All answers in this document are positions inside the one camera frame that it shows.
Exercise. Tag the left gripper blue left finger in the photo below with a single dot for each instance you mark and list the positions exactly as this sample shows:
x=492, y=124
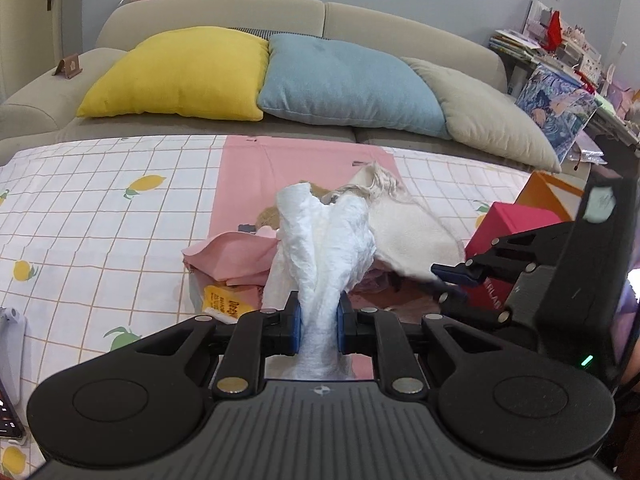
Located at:
x=292, y=323

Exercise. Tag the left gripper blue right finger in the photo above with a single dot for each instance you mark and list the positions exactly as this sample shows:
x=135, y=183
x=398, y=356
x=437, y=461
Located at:
x=345, y=324

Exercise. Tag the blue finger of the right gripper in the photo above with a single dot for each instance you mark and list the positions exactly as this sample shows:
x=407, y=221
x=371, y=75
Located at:
x=461, y=274
x=454, y=303

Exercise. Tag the white round cloth bag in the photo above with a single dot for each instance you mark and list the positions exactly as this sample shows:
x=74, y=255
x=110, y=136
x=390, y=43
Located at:
x=409, y=239

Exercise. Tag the pink cloth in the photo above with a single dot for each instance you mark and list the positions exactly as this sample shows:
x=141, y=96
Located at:
x=235, y=258

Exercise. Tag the white crinkled plastic bag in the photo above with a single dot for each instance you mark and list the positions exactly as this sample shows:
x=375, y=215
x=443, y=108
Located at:
x=322, y=251

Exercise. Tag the brown plush toy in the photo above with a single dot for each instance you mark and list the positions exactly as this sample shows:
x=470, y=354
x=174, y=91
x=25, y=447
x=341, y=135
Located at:
x=268, y=217

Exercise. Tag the yellow snack packet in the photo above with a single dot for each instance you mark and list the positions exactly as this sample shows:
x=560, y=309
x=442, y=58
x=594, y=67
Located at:
x=228, y=304

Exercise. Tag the orange cardboard box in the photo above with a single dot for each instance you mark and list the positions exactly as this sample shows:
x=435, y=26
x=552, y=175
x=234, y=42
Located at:
x=545, y=191

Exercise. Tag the beige pillow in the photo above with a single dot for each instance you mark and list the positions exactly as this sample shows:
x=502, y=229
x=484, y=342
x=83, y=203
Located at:
x=481, y=117

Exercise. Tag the blue anime picture board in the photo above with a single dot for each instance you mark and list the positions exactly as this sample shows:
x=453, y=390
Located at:
x=558, y=105

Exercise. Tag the lemon pattern pink tablecloth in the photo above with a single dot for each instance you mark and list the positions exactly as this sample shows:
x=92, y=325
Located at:
x=92, y=231

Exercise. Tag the stack of books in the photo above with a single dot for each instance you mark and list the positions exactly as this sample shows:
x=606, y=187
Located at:
x=512, y=43

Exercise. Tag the blue pillow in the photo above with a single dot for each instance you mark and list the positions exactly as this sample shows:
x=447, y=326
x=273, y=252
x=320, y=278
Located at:
x=324, y=82

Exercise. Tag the cluttered desk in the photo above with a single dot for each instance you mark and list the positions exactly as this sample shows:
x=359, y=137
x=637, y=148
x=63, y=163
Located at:
x=567, y=51

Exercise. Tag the yellow pillow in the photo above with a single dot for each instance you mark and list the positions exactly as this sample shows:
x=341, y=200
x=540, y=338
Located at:
x=203, y=72

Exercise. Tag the white plastic device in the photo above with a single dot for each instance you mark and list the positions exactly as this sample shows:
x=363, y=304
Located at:
x=13, y=329

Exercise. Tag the beige sofa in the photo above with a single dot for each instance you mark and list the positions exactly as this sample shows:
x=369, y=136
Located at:
x=44, y=111

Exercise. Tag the brown phone stand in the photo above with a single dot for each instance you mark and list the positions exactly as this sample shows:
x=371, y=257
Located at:
x=68, y=67

